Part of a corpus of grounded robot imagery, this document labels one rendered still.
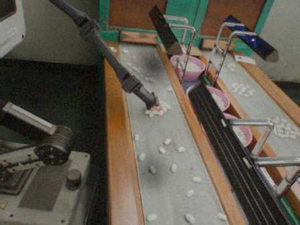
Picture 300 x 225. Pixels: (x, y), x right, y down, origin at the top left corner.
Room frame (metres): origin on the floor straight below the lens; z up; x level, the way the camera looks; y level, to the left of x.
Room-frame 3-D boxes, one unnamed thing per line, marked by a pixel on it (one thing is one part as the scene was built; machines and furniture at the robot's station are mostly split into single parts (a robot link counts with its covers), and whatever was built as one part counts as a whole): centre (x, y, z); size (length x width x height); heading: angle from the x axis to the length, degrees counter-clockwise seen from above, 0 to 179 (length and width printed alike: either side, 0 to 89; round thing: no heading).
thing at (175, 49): (1.45, 0.03, 1.08); 0.62 x 0.08 x 0.07; 17
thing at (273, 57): (1.61, -0.51, 1.08); 0.62 x 0.08 x 0.07; 17
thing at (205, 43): (2.05, -0.44, 0.83); 0.30 x 0.06 x 0.07; 107
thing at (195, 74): (1.69, -0.19, 0.72); 0.27 x 0.27 x 0.10
